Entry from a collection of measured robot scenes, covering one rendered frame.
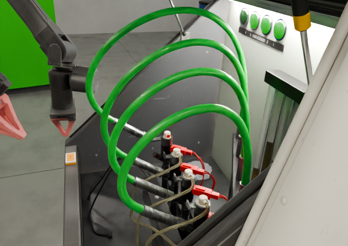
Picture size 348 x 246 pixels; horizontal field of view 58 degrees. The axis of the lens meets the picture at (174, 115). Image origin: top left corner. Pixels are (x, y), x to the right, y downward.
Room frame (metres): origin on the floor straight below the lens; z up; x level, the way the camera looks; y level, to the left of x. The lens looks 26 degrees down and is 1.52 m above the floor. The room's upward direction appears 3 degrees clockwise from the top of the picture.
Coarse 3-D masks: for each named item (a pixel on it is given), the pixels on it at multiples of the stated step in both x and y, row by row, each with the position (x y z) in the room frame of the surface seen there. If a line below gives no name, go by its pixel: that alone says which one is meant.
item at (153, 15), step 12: (156, 12) 0.65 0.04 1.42; (168, 12) 0.66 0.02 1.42; (180, 12) 0.67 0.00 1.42; (192, 12) 0.67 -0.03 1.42; (204, 12) 0.68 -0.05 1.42; (132, 24) 0.64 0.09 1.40; (120, 36) 0.63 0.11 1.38; (108, 48) 0.62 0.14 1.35; (240, 48) 0.71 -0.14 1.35; (96, 60) 0.61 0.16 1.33; (240, 60) 0.71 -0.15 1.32; (96, 108) 0.61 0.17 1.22; (240, 108) 0.73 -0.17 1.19; (108, 120) 0.62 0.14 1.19
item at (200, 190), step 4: (196, 188) 0.50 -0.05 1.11; (200, 188) 0.50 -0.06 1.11; (204, 188) 0.50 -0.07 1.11; (192, 192) 0.50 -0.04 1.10; (196, 192) 0.50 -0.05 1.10; (200, 192) 0.50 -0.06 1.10; (204, 192) 0.49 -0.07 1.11; (208, 192) 0.49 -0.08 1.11; (212, 192) 0.50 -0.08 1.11; (216, 192) 0.50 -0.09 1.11; (208, 196) 0.49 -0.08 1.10; (212, 196) 0.49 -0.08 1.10; (216, 196) 0.49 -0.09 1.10
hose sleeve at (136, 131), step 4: (116, 120) 0.62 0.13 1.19; (112, 124) 0.62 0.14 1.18; (128, 124) 0.64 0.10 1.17; (124, 128) 0.63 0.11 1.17; (128, 128) 0.63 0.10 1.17; (132, 128) 0.63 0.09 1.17; (136, 128) 0.64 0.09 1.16; (128, 132) 0.63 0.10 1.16; (132, 132) 0.63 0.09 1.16; (136, 132) 0.64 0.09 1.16; (140, 132) 0.64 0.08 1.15; (136, 136) 0.64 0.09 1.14; (140, 136) 0.64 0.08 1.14
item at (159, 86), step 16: (176, 80) 0.50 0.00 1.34; (224, 80) 0.53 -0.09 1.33; (144, 96) 0.48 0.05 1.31; (240, 96) 0.53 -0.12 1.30; (128, 112) 0.47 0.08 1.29; (112, 144) 0.46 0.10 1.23; (112, 160) 0.46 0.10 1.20; (240, 160) 0.54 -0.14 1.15; (128, 176) 0.47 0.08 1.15; (240, 176) 0.54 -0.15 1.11; (160, 192) 0.49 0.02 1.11
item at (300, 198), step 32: (320, 64) 0.35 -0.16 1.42; (320, 96) 0.33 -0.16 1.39; (288, 128) 0.34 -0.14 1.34; (320, 128) 0.30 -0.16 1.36; (288, 160) 0.33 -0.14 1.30; (320, 160) 0.28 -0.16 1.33; (288, 192) 0.30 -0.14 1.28; (320, 192) 0.26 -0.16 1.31; (256, 224) 0.32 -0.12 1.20; (288, 224) 0.27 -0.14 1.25; (320, 224) 0.25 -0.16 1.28
